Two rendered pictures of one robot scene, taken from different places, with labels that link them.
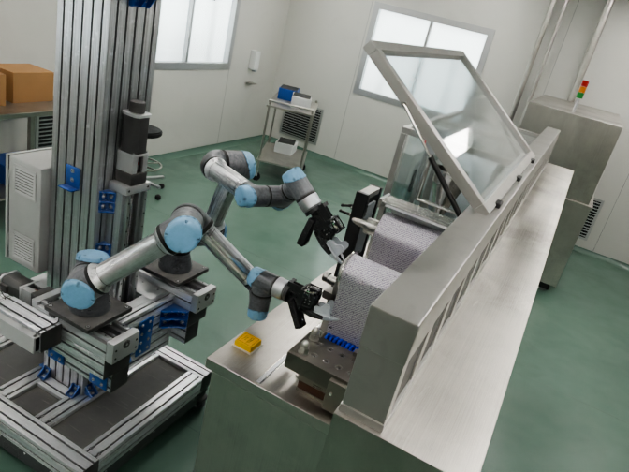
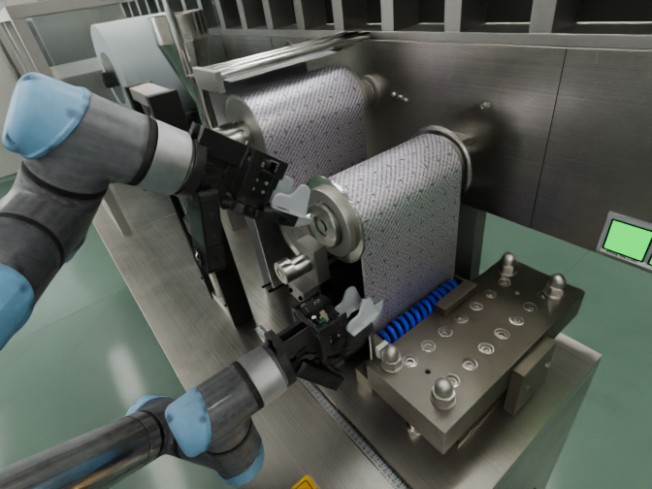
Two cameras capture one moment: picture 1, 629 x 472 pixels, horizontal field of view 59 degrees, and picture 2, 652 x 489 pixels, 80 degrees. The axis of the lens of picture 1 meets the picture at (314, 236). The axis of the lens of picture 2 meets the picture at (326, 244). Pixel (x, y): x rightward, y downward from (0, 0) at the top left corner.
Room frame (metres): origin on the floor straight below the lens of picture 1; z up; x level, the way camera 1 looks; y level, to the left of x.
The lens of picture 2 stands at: (1.43, 0.29, 1.57)
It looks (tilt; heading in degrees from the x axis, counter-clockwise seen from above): 35 degrees down; 305
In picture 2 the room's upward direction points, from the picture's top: 9 degrees counter-clockwise
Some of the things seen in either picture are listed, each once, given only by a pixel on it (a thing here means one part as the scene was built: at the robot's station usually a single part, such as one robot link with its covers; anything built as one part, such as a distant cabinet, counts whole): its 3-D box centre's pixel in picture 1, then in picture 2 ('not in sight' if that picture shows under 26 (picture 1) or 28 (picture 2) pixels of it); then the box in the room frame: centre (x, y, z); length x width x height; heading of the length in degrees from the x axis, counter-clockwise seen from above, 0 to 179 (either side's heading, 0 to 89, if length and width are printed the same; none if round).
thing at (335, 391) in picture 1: (340, 400); (531, 376); (1.40, -0.20, 0.96); 0.10 x 0.03 x 0.11; 68
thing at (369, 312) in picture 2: (326, 311); (367, 310); (1.65, -0.10, 1.11); 0.09 x 0.03 x 0.06; 67
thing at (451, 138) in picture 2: not in sight; (437, 165); (1.62, -0.37, 1.25); 0.15 x 0.01 x 0.15; 158
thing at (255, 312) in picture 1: (258, 302); (224, 442); (1.78, 0.14, 1.01); 0.11 x 0.08 x 0.11; 11
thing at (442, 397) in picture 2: (304, 346); (443, 390); (1.51, -0.05, 1.05); 0.04 x 0.04 x 0.04
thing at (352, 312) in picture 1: (362, 326); (414, 269); (1.61, -0.23, 1.11); 0.23 x 0.01 x 0.18; 68
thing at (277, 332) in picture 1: (409, 278); (197, 213); (2.57, -0.52, 0.88); 2.52 x 0.66 x 0.04; 158
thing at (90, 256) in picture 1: (92, 269); not in sight; (1.76, 0.77, 0.98); 0.13 x 0.12 x 0.14; 11
